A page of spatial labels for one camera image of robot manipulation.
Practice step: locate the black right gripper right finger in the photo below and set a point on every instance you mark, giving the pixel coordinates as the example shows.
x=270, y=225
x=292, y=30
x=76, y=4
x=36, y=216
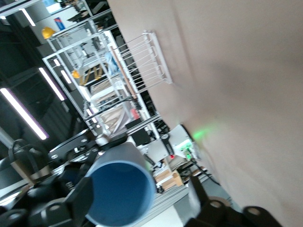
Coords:
x=220, y=212

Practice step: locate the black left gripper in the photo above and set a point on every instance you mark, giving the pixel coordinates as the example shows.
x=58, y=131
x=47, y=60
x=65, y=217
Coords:
x=71, y=146

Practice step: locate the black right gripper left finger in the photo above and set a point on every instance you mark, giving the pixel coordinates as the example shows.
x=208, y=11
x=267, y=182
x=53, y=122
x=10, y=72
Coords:
x=78, y=196

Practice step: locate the blue plastic cup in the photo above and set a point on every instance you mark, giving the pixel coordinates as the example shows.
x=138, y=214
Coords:
x=118, y=194

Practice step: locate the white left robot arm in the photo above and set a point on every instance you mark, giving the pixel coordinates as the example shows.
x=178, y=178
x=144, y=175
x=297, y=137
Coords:
x=176, y=139

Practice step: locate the black monitor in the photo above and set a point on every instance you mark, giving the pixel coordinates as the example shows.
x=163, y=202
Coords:
x=139, y=136

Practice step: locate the red box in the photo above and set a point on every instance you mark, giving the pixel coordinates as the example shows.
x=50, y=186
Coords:
x=135, y=114

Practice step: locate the cardboard box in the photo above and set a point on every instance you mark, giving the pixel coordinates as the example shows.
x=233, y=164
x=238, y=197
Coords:
x=169, y=178

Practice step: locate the white metal shelf rack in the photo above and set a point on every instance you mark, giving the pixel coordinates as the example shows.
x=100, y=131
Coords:
x=81, y=89

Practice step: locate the yellow safety helmet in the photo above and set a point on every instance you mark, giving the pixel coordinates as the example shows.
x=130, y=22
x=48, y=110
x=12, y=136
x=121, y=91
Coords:
x=75, y=74
x=48, y=32

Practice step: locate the long ceiling light strip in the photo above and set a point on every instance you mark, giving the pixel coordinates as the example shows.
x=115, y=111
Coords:
x=23, y=113

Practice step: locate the brown table cover sheet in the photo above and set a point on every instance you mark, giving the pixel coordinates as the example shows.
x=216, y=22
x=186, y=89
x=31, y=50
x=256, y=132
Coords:
x=236, y=94

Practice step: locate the aluminium rail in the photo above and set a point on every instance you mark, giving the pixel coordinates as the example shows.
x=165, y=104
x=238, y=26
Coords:
x=170, y=198

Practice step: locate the blue wall sign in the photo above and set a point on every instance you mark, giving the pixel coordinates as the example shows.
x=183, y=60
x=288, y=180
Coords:
x=59, y=23

